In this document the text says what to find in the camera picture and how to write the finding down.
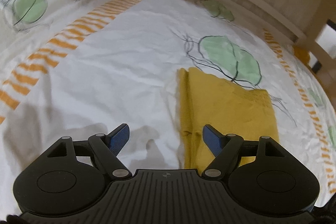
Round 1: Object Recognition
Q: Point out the white leaf-print bed sheet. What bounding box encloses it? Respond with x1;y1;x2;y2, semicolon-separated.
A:
1;0;335;217

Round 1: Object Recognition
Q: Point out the mustard yellow knit sweater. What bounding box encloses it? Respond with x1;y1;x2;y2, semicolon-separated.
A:
178;68;279;172

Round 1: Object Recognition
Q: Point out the yellow cloth at bed corner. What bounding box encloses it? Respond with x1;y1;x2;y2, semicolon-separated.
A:
293;45;310;65

